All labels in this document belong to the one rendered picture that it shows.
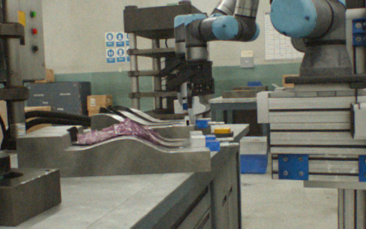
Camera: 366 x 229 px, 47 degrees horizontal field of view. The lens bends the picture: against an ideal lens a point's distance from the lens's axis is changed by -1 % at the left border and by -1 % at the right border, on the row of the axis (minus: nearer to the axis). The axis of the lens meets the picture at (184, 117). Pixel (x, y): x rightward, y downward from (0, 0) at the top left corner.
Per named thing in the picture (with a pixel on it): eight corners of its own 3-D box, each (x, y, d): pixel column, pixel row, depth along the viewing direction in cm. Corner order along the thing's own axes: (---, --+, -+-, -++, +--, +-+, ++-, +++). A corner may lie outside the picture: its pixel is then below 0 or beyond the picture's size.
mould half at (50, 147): (203, 154, 137) (202, 120, 136) (211, 171, 111) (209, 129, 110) (47, 161, 136) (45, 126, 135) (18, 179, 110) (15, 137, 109)
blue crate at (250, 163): (268, 166, 501) (267, 147, 499) (265, 174, 461) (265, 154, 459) (216, 166, 516) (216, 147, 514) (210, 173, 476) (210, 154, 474)
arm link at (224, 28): (245, 15, 137) (220, 20, 145) (223, 13, 130) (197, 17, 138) (246, 40, 138) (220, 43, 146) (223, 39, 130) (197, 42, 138)
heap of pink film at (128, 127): (166, 139, 133) (165, 114, 132) (165, 148, 115) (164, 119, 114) (82, 142, 132) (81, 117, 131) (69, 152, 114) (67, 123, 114)
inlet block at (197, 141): (237, 152, 122) (237, 133, 121) (240, 155, 117) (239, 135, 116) (192, 154, 121) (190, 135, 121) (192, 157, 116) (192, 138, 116)
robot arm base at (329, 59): (351, 74, 131) (351, 41, 130) (354, 74, 116) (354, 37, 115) (300, 76, 135) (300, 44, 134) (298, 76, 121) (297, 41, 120)
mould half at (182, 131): (211, 141, 166) (210, 106, 164) (195, 152, 141) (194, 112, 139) (95, 141, 179) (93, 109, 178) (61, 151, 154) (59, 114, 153)
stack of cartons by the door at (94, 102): (135, 135, 844) (132, 93, 837) (128, 138, 813) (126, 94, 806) (95, 136, 866) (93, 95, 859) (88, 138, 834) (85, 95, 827)
